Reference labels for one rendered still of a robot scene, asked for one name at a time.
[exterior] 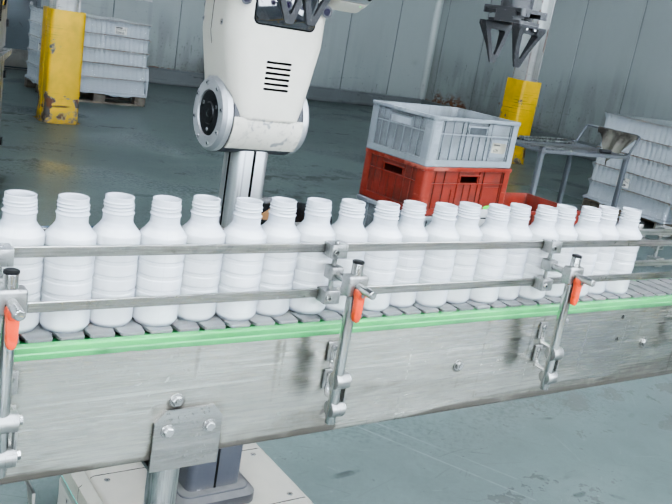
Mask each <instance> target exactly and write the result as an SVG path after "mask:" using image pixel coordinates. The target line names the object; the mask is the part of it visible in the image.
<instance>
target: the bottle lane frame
mask: <svg viewBox="0 0 672 504"><path fill-rule="evenodd" d="M559 306H560V303H559V304H554V303H551V304H546V305H539V304H536V305H533V306H524V305H521V306H519V307H508V306H506V308H492V307H490V309H479V310H478V309H475V308H473V310H466V311H460V310H458V309H456V311H453V312H442V311H439V312H438V313H423V312H421V313H420V314H413V315H406V314H403V313H402V315H399V316H385V315H382V317H373V318H367V317H365V316H362V318H360V321H359V322H358V323H355V322H354V323H353V329H352V334H351V340H350V345H349V351H348V356H347V362H346V367H345V371H348V372H349V374H350V376H351V377H352V381H351V385H350V387H349V388H347V394H346V399H345V404H346V406H347V409H346V413H345V414H344V415H343V416H340V417H336V422H335V424H334V425H328V424H326V423H325V422H324V420H325V413H324V403H325V402H326V401H327V400H328V398H327V397H326V396H325V395H324V388H321V382H322V376H323V370H324V369H330V368H329V361H326V360H325V359H326V353H327V347H328V342H329V341H339V336H340V330H341V325H342V319H343V317H342V319H341V320H333V321H324V320H322V319H321V318H320V321H319V322H306V323H303V322H301V321H299V320H298V322H297V323H293V324H278V323H277V322H275V324H274V325H266V326H255V325H253V324H252V323H251V325H250V327H239V328H231V327H229V326H227V325H226V324H225V325H226V327H225V329H213V330H205V329H203V328H202V327H200V326H199V327H200V329H199V331H186V332H178V331H177V330H175V329H174V328H172V329H173V331H172V333H159V334H150V333H149V332H147V331H146V330H145V332H144V335H133V336H121V335H120V334H118V333H117V332H116V333H115V336H114V337H106V338H90V337H89V336H88V335H85V338H84V339H79V340H66V341H60V340H58V339H57V338H56V337H54V338H53V341H51V342H39V343H26V342H25V341H24V340H23V339H22V340H19V344H17V345H16V348H15V350H14V365H13V371H14V370H18V371H19V373H18V388H17V394H16V395H13V396H12V399H11V405H16V410H17V411H18V414H19V415H22V416H23V420H24V422H23V425H20V427H19V430H18V437H17V450H20V452H21V459H20V460H17V464H16V466H15V467H11V468H7V470H6V476H5V477H4V478H1V479H0V485H3V484H9V483H15V482H21V481H28V480H34V479H40V478H46V477H52V476H58V475H64V474H70V473H76V472H82V471H88V470H94V469H100V468H106V467H112V466H118V465H124V464H130V463H136V462H142V461H148V460H149V454H150V445H151V437H152V428H153V422H154V421H155V420H156V419H157V417H158V416H159V415H160V414H161V413H162V412H163V411H164V410H165V409H171V408H178V407H186V406H194V405H201V404H209V403H214V404H215V405H216V407H217V408H218V409H219V410H220V412H221V413H222V414H223V417H222V424H221V431H220V438H219V445H218V449H221V448H227V447H233V446H239V445H245V444H251V443H257V442H263V441H269V440H275V439H281V438H287V437H293V436H299V435H305V434H311V433H317V432H323V431H329V430H335V429H341V428H347V427H353V426H359V425H365V424H372V423H378V422H384V421H390V420H396V419H402V418H408V417H414V416H420V415H426V414H432V413H438V412H444V411H450V410H456V409H462V408H468V407H474V406H480V405H486V404H492V403H498V402H504V401H510V400H516V399H522V398H528V397H534V396H541V395H547V394H553V393H559V392H565V391H571V390H577V389H583V388H589V387H595V386H601V385H607V384H613V383H619V382H625V381H631V380H637V379H643V378H649V377H655V376H661V375H667V374H672V295H666V296H653V297H644V296H643V297H640V298H633V297H631V298H626V299H620V298H618V299H613V300H608V299H606V300H600V301H595V300H593V301H586V302H582V301H579V302H577V304H576V305H575V306H573V305H571V304H570V307H569V310H568V314H567V318H566V322H565V326H564V330H563V334H562V338H561V342H560V347H562V348H563V350H564V357H563V358H562V359H561V360H560V361H559V365H558V369H557V374H558V380H557V382H556V383H552V384H550V385H549V389H548V390H542V389H540V388H539V386H540V380H539V373H540V371H542V370H540V369H538V368H537V367H535V363H534V361H532V360H531V359H532V355H533V351H534V347H535V345H540V344H541V342H540V338H537V335H538V331H539V326H540V322H546V321H548V322H549V323H548V327H547V331H546V335H545V337H544V341H545V342H547V343H549V344H550V342H551V338H552V334H553V330H554V326H555V322H556V318H557V314H558V310H559Z"/></svg>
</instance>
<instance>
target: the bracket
mask: <svg viewBox="0 0 672 504"><path fill-rule="evenodd" d="M542 240H543V241H544V244H543V248H540V250H542V251H545V252H547V253H548V258H542V262H541V266H540V268H541V269H543V270H544V274H543V276H534V278H535V281H534V285H531V287H533V288H535V289H537V290H539V291H551V289H552V285H553V281H554V280H553V279H550V278H548V277H547V275H548V272H559V273H561V274H562V276H561V282H563V283H565V286H564V290H563V294H562V298H561V302H560V306H559V310H558V314H557V318H556V322H555V326H554V330H553V334H552V338H551V342H550V344H549V343H547V342H545V341H544V337H545V335H546V331H547V327H548V323H549V322H548V321H546V322H540V326H539V331H538V335H537V338H540V342H541V344H540V345H535V347H534V351H533V355H532V359H531V360H532V361H534V363H535V367H537V368H538V369H540V370H542V371H540V373H539V380H540V386H539V388H540V389H542V390H548V389H549V385H550V384H552V383H556V382H557V380H558V374H557V369H558V365H559V361H560V360H561V359H562V358H563V357H564V350H563V348H562V347H560V342H561V338H562V334H563V330H564V326H565V322H566V318H567V314H568V310H569V307H570V304H571V305H573V306H575V305H576V304H577V302H578V299H579V296H580V292H581V289H582V286H583V285H584V284H586V285H588V286H591V287H593V286H595V284H596V281H595V280H593V279H591V278H588V277H586V276H584V275H583V273H584V268H583V267H581V266H580V263H581V259H582V256H581V255H579V254H572V258H571V262H570V265H565V266H564V267H563V266H560V265H558V261H557V260H555V259H552V255H553V254H560V253H561V249H562V245H563V242H560V241H558V240H555V239H542ZM325 243H326V248H325V252H323V254H324V255H326V256H327V257H329V258H331V259H332V264H326V265H325V271H324V277H326V278H327V279H329V282H328V285H326V286H317V288H318V295H317V297H315V299H316V300H318V301H319V302H321V303H322V304H324V305H325V304H339V299H340V293H341V294H343V295H344V296H346V302H345V308H344V313H343V319H342V325H341V330H340V336H339V341H329V342H328V347H327V353H326V359H325V360H326V361H329V368H330V369H324V370H323V376H322V382H321V388H324V395H325V396H326V397H327V398H328V400H327V401H326V402H325V403H324V413H325V420H324V422H325V423H326V424H328V425H334V424H335V422H336V417H340V416H343V415H344V414H345V413H346V409H347V406H346V404H345V399H346V394H347V388H349V387H350V385H351V381H352V377H351V376H350V374H349V372H348V371H345V367H346V362H347V356H348V351H349V345H350V340H351V334H352V329H353V323H354V322H355V323H358V322H359V321H360V318H361V315H362V310H363V306H364V301H365V298H366V297H367V298H369V299H370V300H374V299H375V298H376V297H377V293H376V292H374V291H373V290H371V289H369V288H368V281H369V277H368V276H367V275H365V274H364V273H363V268H364V264H365V261H363V260H360V259H353V260H352V269H351V273H344V268H343V267H342V266H340V265H338V264H337V259H346V258H347V253H348V248H349V245H347V244H345V243H344V242H342V241H340V240H326V241H325ZM649 247H650V248H653V249H655V252H654V255H647V259H646V260H664V258H662V257H659V256H657V254H658V250H663V247H664V246H649ZM14 251H15V250H14V248H13V247H12V246H11V245H10V243H0V479H1V478H4V477H5V476H6V470H7V468H11V467H15V466H16V464H17V460H20V459H21V452H20V450H17V437H18V430H19V427H20V425H23V422H24V420H23V416H22V415H19V414H18V411H17V410H16V405H11V399H12V396H13V395H16V394H17V388H18V373H19V371H18V370H14V371H13V365H14V350H15V348H16V345H17V342H18V333H19V325H20V321H23V320H24V319H25V317H26V314H27V306H28V290H27V288H26V287H25V286H24V285H19V276H20V270H19V269H17V268H11V267H13V266H14ZM2 267H10V268H5V269H3V273H2ZM334 281H341V282H342V283H341V289H340V290H339V289H337V288H336V287H334V286H333V282H334ZM543 345H544V346H546V347H547V348H546V349H545V352H544V354H545V357H546V362H545V366H544V367H543V366H541V365H539V362H538V360H539V359H540V355H541V351H542V347H543ZM334 360H335V364H334ZM329 387H330V392H329ZM9 433H12V437H11V442H10V440H9Z"/></svg>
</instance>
